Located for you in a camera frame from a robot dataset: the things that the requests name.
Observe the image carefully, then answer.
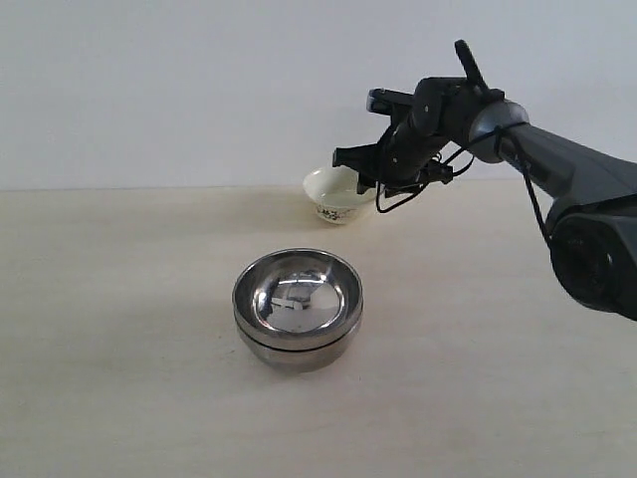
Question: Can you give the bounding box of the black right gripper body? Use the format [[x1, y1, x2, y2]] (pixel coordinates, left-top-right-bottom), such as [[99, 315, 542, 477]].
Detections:
[[372, 77, 491, 187]]

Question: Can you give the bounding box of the small cream ceramic bowl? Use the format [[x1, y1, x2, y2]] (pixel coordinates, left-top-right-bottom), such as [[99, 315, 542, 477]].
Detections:
[[303, 166, 375, 225]]

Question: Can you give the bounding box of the stainless steel bowl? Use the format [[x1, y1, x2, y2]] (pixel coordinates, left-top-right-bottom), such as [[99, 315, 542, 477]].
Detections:
[[232, 248, 364, 352], [236, 321, 363, 374]]

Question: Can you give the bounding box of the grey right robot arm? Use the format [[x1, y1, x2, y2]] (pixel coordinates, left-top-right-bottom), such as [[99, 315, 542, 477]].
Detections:
[[332, 77, 636, 320]]

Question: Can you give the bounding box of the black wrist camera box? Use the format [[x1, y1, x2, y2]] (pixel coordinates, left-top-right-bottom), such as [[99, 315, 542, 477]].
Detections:
[[366, 88, 413, 116]]

